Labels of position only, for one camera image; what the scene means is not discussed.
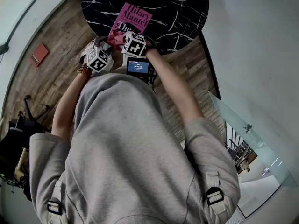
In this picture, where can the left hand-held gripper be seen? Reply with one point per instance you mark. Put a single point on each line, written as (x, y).
(98, 60)

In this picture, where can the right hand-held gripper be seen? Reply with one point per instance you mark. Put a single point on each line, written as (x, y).
(134, 44)

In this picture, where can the pink book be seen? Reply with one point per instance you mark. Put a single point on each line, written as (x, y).
(135, 17)

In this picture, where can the person's left forearm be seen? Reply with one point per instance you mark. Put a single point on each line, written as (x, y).
(67, 106)

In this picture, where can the person's right forearm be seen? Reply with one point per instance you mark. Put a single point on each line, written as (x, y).
(175, 90)

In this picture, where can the red book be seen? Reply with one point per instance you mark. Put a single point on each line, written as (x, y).
(39, 55)

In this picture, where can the black chest-mounted screen device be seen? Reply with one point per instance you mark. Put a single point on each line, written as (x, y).
(137, 66)

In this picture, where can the black marble round table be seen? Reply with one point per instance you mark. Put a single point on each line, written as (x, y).
(175, 8)

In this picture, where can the black office chair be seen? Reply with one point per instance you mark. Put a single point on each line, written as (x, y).
(32, 120)

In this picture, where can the glass railing panel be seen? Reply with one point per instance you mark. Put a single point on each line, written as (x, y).
(238, 118)

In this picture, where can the metal glass clamp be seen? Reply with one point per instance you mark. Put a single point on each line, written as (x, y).
(248, 128)

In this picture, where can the dark metal stair railing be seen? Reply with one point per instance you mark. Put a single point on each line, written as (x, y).
(240, 148)

